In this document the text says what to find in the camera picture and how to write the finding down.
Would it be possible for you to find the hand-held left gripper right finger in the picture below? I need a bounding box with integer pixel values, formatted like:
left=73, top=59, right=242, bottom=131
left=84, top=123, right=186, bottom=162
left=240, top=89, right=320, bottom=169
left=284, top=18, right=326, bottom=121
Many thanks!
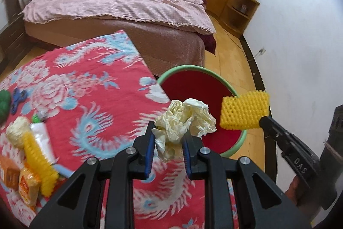
left=182, top=130, right=313, bottom=229

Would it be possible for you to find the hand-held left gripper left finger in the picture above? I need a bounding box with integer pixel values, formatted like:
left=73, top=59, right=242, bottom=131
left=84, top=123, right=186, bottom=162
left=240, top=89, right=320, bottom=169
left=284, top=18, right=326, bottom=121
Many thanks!
left=29, top=121, right=156, bottom=229

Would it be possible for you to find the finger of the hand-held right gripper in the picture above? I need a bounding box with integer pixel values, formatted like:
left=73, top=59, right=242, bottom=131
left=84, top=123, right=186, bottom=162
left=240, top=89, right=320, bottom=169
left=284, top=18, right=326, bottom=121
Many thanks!
left=259, top=116, right=294, bottom=152

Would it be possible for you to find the yellow foam fruit net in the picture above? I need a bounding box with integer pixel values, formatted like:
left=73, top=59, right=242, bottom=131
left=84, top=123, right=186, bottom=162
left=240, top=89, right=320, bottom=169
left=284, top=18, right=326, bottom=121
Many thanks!
left=23, top=131, right=59, bottom=197
left=220, top=89, right=271, bottom=131

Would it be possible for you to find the cream paper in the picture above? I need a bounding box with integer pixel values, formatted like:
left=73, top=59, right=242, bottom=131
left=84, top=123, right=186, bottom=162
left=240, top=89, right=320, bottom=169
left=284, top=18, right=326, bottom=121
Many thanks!
left=151, top=98, right=217, bottom=164

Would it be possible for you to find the red bin with green rim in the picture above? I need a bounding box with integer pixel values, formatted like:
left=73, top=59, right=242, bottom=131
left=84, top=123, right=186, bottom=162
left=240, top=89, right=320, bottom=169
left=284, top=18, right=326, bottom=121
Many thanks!
left=156, top=65, right=247, bottom=158

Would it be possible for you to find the white tube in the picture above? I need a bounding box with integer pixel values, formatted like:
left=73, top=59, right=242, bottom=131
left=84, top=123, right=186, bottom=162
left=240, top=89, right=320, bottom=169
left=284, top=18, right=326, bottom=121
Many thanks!
left=29, top=122, right=75, bottom=178

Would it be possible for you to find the orange box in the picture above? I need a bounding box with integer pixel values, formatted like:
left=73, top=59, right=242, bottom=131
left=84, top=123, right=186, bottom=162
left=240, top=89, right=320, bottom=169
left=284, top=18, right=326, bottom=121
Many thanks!
left=0, top=155, right=20, bottom=189

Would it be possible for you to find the person's right hand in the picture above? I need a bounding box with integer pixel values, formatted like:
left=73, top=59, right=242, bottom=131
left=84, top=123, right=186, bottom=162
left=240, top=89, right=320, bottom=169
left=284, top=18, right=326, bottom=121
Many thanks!
left=284, top=175, right=306, bottom=206

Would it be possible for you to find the red floral tablecloth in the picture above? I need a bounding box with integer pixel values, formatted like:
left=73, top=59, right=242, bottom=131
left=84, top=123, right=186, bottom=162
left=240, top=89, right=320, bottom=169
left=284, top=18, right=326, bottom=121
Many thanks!
left=0, top=29, right=239, bottom=229

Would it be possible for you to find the maroon cloth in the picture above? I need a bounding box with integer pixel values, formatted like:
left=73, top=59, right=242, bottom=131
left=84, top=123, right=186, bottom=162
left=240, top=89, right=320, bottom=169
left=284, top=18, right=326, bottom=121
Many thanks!
left=198, top=32, right=217, bottom=54

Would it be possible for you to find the brown bed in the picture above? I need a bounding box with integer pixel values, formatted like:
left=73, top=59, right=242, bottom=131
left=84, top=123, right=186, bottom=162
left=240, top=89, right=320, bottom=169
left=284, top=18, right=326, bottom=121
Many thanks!
left=23, top=14, right=207, bottom=76

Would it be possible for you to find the orange snack packet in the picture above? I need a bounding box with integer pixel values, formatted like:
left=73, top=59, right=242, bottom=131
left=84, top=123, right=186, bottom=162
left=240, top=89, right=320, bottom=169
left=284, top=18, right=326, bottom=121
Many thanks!
left=18, top=167, right=42, bottom=205

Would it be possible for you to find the cream foam fruit net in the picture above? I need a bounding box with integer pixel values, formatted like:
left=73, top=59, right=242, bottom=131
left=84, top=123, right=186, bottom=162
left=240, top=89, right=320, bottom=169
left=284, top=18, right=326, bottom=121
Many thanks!
left=6, top=116, right=30, bottom=149

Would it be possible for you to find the blue fidget spinner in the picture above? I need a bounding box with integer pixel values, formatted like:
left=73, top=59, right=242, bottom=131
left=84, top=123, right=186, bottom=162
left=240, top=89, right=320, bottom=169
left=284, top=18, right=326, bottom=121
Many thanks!
left=10, top=88, right=29, bottom=114

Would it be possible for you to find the green toy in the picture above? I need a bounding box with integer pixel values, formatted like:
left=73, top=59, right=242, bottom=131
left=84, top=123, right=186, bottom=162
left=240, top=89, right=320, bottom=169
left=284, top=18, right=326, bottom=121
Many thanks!
left=0, top=89, right=12, bottom=122

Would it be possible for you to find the bed with pink blanket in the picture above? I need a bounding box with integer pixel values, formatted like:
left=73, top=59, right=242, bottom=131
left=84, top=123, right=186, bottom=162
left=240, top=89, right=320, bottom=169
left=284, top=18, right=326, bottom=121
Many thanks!
left=21, top=0, right=217, bottom=34

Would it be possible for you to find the dark wooden nightstand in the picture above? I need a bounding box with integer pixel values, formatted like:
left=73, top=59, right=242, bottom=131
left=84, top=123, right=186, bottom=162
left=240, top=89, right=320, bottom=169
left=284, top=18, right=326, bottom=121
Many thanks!
left=0, top=17, right=30, bottom=68

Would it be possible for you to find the thin floor cable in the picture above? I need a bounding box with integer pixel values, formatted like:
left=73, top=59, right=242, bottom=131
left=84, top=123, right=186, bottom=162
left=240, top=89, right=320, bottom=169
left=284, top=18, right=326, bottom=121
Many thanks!
left=224, top=30, right=256, bottom=64

